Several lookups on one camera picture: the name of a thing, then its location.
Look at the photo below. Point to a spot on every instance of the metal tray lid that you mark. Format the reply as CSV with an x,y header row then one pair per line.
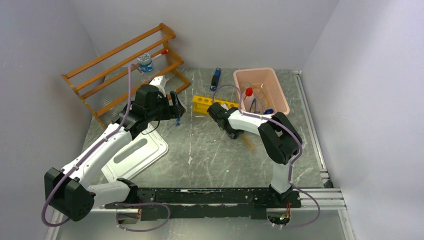
x,y
147,148

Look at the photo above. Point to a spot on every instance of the graduated cylinder blue base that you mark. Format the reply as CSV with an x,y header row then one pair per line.
x,y
268,111

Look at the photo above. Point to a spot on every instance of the red capped thermometer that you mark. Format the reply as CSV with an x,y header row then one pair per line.
x,y
163,53

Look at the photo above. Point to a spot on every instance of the blue lidded jar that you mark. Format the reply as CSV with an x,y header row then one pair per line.
x,y
145,62

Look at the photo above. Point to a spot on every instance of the red capped wash bottle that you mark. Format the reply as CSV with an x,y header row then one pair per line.
x,y
248,97

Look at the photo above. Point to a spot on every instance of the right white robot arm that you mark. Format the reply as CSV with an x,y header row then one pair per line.
x,y
280,139

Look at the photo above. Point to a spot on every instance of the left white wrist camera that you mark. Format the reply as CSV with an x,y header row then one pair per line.
x,y
160,83

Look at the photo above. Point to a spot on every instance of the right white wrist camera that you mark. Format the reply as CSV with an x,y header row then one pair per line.
x,y
225,106

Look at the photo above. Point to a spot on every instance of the orange wooden shelf rack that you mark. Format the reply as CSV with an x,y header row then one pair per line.
x,y
102,83

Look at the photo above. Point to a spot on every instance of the black base frame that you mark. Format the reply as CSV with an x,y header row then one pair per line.
x,y
256,203

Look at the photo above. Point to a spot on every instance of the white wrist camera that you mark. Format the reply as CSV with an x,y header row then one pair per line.
x,y
160,83
225,106

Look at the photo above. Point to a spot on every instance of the blue safety goggles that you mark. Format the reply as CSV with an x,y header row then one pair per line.
x,y
253,106

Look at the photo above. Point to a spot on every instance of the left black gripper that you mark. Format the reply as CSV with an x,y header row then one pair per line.
x,y
173,111

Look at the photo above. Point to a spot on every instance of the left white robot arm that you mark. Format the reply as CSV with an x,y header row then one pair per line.
x,y
69,189

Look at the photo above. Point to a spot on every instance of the pink plastic bin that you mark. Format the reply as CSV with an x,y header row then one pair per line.
x,y
252,77

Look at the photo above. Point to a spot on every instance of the yellow test tube rack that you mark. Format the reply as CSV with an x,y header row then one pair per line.
x,y
202,103

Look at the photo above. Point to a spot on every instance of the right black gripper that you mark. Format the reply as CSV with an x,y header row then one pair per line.
x,y
233,134

